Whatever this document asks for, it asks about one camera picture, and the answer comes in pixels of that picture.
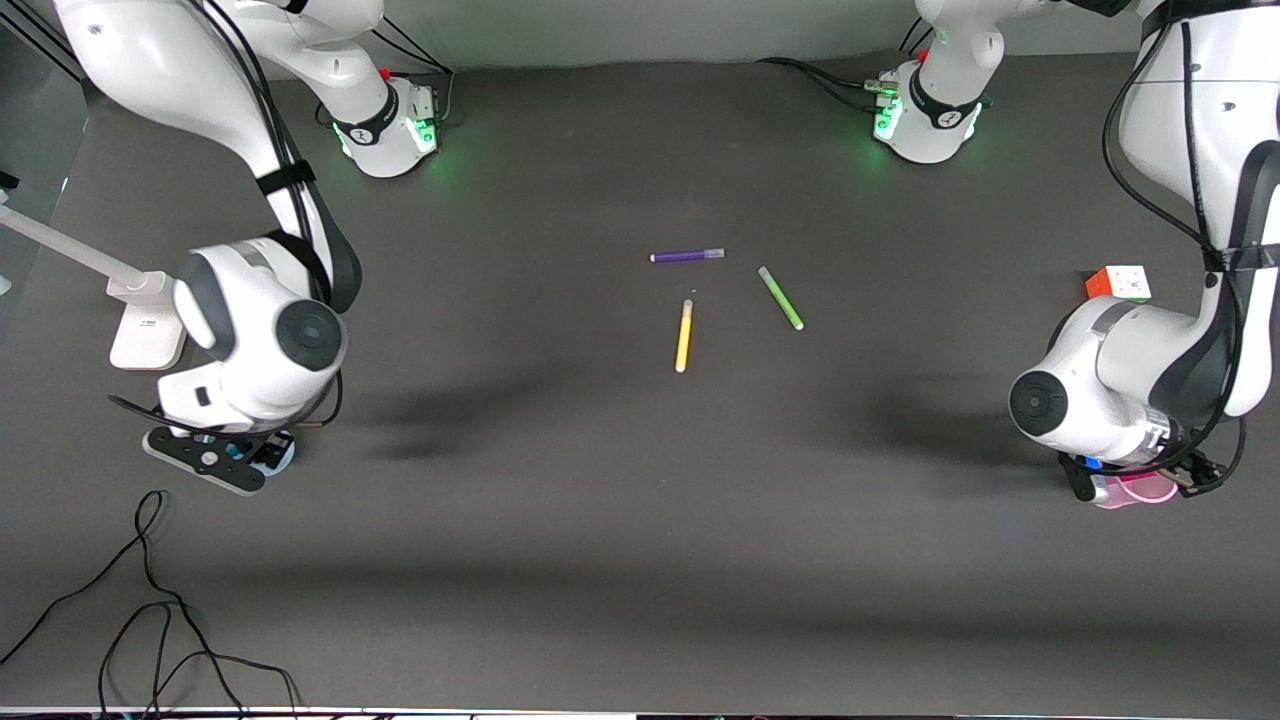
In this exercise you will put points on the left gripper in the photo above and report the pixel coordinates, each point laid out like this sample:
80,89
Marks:
1197,466

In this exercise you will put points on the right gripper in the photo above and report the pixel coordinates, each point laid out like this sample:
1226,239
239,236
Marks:
272,455

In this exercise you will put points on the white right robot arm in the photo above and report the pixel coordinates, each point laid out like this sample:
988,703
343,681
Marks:
150,70

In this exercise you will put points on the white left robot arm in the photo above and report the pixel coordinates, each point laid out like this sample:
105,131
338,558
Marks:
1130,350

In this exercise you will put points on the blue plastic cup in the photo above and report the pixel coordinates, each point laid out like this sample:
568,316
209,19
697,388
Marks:
285,460

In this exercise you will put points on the pink plastic cup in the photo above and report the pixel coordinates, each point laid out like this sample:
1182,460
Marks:
1135,493

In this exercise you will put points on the white lamp stand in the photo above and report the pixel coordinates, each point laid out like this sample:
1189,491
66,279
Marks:
150,330

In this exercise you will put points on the Rubik's cube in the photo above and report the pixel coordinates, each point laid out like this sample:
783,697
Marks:
1120,283

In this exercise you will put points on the yellow marker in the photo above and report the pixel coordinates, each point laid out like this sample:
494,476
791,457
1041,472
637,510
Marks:
684,338

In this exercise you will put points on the green marker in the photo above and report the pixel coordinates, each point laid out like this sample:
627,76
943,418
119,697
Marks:
780,297

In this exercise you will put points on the purple marker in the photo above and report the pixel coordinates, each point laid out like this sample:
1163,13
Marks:
685,256

